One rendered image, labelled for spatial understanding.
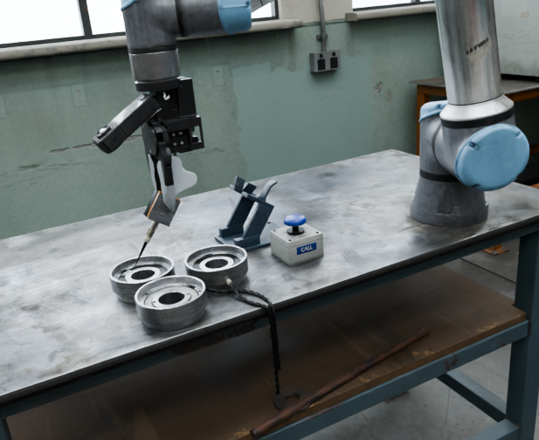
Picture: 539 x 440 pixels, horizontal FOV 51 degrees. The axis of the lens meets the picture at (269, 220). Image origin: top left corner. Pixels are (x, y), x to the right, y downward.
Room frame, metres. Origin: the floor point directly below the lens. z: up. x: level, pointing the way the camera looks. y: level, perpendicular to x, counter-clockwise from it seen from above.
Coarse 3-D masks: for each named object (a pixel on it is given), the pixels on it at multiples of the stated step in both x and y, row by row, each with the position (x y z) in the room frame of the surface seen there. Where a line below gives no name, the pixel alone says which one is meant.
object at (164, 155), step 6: (156, 138) 0.89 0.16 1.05; (162, 144) 0.88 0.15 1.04; (162, 150) 0.88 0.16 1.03; (168, 150) 0.88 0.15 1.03; (162, 156) 0.87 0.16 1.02; (168, 156) 0.88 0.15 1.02; (162, 162) 0.87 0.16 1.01; (168, 162) 0.87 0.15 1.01; (162, 168) 0.88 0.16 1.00; (168, 168) 0.87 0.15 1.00; (162, 174) 0.88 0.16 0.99; (168, 174) 0.88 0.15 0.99; (168, 180) 0.88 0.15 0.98
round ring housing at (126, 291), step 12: (120, 264) 0.88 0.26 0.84; (132, 264) 0.90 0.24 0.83; (144, 264) 0.90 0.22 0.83; (156, 264) 0.89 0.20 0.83; (168, 264) 0.89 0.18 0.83; (132, 276) 0.86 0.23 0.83; (144, 276) 0.87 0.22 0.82; (156, 276) 0.84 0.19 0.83; (168, 276) 0.83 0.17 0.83; (120, 288) 0.81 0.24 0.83; (132, 288) 0.80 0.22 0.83; (132, 300) 0.81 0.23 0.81
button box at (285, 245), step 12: (288, 228) 0.96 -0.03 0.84; (300, 228) 0.95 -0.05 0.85; (312, 228) 0.95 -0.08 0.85; (276, 240) 0.94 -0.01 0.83; (288, 240) 0.90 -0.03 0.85; (300, 240) 0.91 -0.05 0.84; (312, 240) 0.92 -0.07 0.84; (276, 252) 0.94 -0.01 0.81; (288, 252) 0.90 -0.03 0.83; (300, 252) 0.91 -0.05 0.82; (312, 252) 0.92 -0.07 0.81; (288, 264) 0.90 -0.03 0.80
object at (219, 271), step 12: (192, 252) 0.90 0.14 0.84; (204, 252) 0.92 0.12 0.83; (216, 252) 0.92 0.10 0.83; (228, 252) 0.91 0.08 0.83; (240, 252) 0.90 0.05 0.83; (192, 264) 0.88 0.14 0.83; (204, 264) 0.88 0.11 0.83; (216, 264) 0.89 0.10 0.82; (228, 264) 0.87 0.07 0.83; (240, 264) 0.84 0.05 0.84; (192, 276) 0.84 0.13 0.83; (204, 276) 0.82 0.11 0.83; (216, 276) 0.82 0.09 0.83; (228, 276) 0.82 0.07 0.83; (240, 276) 0.84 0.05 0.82; (216, 288) 0.83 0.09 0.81; (228, 288) 0.83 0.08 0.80
